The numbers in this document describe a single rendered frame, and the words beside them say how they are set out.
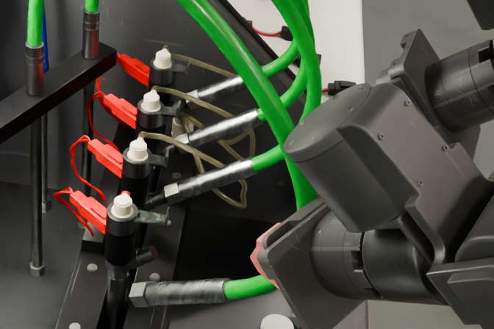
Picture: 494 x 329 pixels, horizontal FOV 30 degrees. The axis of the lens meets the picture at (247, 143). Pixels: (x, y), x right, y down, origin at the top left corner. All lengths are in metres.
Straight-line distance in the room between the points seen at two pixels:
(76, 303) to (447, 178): 0.52
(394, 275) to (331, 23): 0.92
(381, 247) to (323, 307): 0.08
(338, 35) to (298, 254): 0.82
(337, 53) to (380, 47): 1.95
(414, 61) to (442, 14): 2.88
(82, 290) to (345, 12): 0.68
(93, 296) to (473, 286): 0.55
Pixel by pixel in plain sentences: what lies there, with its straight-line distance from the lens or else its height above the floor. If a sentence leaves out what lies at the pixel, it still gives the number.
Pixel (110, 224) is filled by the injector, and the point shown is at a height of 1.10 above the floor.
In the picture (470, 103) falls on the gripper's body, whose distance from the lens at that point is 0.69.
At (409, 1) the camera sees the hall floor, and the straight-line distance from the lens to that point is 3.61.
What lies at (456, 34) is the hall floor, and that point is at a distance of 3.47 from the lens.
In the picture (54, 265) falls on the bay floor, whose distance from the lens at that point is 1.16.
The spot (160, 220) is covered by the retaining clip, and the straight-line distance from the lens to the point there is 0.83.
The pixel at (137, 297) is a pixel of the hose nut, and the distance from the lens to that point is 0.75.
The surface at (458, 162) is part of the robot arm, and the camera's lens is 0.49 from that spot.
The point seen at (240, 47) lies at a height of 1.37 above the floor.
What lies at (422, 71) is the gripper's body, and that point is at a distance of 0.71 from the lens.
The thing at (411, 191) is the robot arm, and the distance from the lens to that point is 0.46.
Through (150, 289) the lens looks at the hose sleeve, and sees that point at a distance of 0.74.
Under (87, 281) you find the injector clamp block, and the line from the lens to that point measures 0.94.
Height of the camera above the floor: 1.68
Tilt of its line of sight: 38 degrees down
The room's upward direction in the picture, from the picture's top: 10 degrees clockwise
